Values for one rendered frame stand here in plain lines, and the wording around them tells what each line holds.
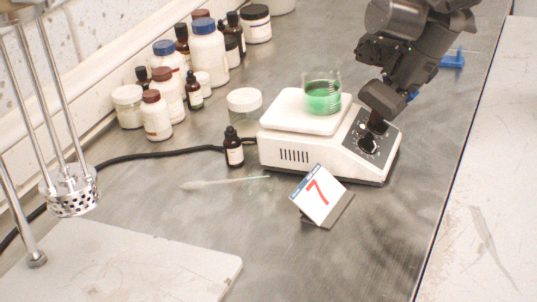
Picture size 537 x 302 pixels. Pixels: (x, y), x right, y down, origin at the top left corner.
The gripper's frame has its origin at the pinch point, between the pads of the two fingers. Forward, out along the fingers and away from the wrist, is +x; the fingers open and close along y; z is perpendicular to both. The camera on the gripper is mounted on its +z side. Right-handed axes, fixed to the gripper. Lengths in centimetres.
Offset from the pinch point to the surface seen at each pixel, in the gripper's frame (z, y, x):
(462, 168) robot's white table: -15.2, -1.8, 1.3
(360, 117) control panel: 1.9, 0.3, 4.0
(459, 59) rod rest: -3.6, -35.8, 2.9
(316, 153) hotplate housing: 3.1, 10.2, 7.2
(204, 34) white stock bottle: 37.0, -9.4, 17.4
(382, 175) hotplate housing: -6.5, 8.0, 4.6
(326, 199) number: -2.6, 15.1, 8.8
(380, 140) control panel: -2.9, 2.1, 4.0
